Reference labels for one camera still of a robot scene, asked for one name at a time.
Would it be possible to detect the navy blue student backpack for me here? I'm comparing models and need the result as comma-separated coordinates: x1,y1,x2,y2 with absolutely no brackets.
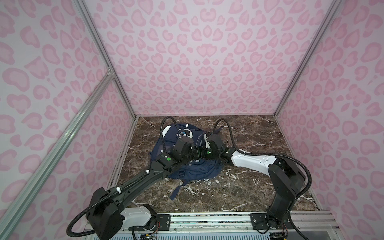
150,123,223,186

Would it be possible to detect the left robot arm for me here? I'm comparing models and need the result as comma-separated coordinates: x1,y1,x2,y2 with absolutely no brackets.
85,136,197,240

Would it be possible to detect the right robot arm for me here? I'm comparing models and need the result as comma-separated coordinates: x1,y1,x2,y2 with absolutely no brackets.
197,135,312,234

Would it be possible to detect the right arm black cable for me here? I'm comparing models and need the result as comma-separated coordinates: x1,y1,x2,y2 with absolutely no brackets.
212,118,313,240

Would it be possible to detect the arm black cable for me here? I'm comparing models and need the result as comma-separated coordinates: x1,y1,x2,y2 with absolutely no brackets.
65,116,184,238
212,118,313,240

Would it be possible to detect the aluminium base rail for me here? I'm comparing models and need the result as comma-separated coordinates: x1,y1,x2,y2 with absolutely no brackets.
80,211,343,240

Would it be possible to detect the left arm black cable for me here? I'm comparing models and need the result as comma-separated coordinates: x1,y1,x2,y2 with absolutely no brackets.
65,116,184,238

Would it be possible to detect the aluminium frame post left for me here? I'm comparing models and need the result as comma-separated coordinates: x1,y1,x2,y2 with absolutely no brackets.
73,0,137,120

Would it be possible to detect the aluminium frame post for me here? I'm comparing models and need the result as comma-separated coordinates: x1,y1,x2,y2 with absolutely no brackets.
274,0,344,119
73,0,137,120

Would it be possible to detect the aluminium frame strut left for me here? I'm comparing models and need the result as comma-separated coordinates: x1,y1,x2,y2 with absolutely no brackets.
1,72,115,240

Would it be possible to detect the aluminium frame post right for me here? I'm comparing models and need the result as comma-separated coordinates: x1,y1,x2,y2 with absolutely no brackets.
274,0,344,119

